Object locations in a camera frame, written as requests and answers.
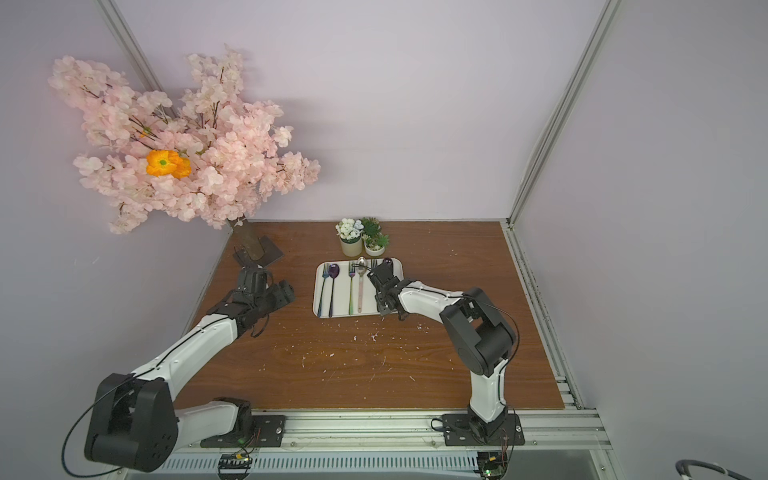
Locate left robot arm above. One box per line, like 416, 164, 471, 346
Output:
81, 236, 296, 474

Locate pink cherry blossom tree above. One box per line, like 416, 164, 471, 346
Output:
49, 48, 321, 234

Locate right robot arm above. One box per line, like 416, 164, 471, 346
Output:
367, 259, 519, 443

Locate black cable corner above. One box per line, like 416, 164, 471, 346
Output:
675, 459, 750, 480

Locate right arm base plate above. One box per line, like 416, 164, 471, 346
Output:
430, 413, 526, 447

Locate green succulent pot plant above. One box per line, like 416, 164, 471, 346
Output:
361, 217, 389, 257

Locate white flower pot plant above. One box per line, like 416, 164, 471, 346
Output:
335, 218, 364, 257

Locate silver spoon pink handle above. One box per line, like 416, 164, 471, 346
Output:
356, 257, 368, 314

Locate aluminium rail frame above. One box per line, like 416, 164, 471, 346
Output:
111, 406, 625, 479

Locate purple spoon dark handle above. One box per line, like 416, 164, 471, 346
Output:
328, 263, 340, 318

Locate orange artificial flower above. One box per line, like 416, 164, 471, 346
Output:
146, 150, 192, 179

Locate blue handled fork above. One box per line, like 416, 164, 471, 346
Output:
316, 263, 330, 317

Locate green handled fork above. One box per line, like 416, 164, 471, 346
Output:
348, 261, 357, 316

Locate white rectangular tray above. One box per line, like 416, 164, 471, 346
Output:
312, 259, 378, 319

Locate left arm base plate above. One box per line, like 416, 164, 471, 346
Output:
200, 415, 287, 449

